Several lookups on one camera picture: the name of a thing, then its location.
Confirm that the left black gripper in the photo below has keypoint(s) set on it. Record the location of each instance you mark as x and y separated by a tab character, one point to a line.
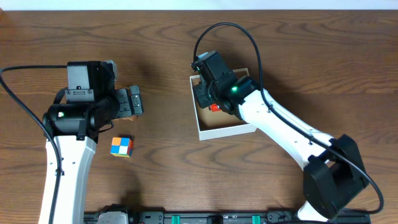
125	102

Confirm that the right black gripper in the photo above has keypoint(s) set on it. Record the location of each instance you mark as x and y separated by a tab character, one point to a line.
201	94

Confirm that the red toy fire truck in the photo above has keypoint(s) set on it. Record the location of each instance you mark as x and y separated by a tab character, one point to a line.
214	108

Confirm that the multicolour puzzle cube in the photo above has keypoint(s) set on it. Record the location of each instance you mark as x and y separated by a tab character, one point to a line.
121	147

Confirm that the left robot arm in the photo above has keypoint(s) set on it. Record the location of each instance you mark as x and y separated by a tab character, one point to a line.
75	120

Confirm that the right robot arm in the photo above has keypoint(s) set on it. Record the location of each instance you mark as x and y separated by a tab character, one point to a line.
332	168

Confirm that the brown plush toy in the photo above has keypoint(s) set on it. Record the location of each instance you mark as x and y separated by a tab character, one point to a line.
129	118

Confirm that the white cardboard box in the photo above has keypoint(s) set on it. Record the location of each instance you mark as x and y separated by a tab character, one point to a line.
218	124

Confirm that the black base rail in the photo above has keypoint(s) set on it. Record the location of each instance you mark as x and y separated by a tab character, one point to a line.
120	214

